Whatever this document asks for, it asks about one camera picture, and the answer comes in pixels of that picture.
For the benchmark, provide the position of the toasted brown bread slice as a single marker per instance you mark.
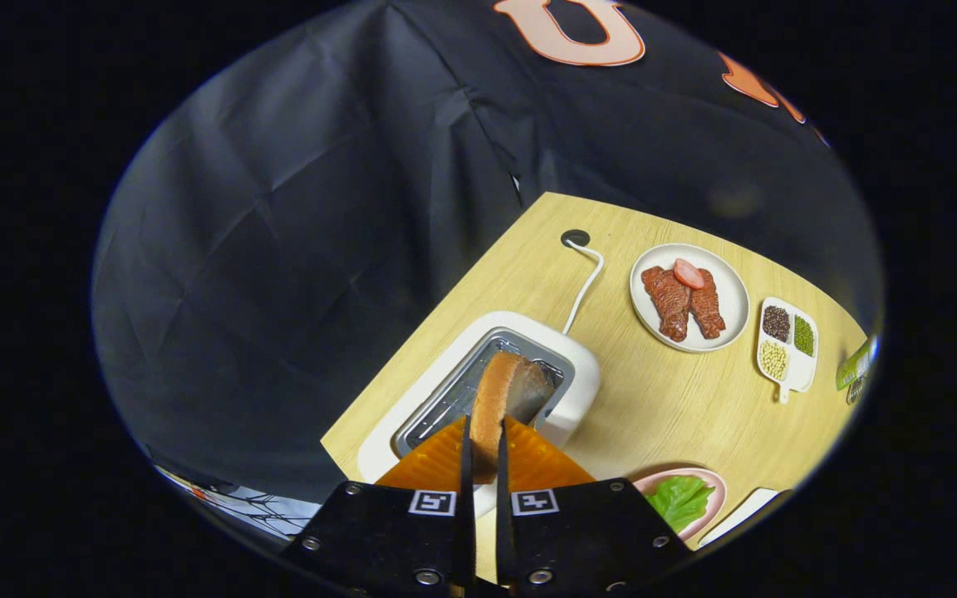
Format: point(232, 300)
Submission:
point(495, 399)

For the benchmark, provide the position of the pile of green beans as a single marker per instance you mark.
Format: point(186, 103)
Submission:
point(803, 335)

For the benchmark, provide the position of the pile of dark red beans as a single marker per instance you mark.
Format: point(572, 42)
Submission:
point(776, 322)

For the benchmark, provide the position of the black backdrop cloth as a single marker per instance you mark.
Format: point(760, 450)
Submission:
point(279, 249)

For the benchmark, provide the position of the green lettuce leaf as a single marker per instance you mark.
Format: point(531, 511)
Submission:
point(678, 502)

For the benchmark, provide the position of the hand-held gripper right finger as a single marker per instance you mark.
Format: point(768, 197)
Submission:
point(502, 498)

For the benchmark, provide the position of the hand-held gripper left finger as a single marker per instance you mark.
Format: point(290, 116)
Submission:
point(467, 498)

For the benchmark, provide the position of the red sausage slice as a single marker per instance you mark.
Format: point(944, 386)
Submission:
point(688, 274)

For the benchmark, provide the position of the white divided dish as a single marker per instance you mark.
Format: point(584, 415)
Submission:
point(798, 374)

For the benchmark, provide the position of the pile of yellow soybeans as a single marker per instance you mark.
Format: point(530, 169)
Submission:
point(772, 360)

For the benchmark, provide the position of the pink plate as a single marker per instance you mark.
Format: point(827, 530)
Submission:
point(715, 498)

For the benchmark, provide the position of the silver bottle green label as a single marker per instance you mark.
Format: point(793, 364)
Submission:
point(854, 367)

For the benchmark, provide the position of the white square plate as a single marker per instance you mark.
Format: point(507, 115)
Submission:
point(740, 515)

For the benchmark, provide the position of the white toaster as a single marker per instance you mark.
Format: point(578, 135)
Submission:
point(578, 374)

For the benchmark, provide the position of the round white plate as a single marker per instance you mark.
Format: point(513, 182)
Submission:
point(728, 291)

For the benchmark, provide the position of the brown rib meat piece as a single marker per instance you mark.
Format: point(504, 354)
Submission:
point(669, 303)
point(707, 311)

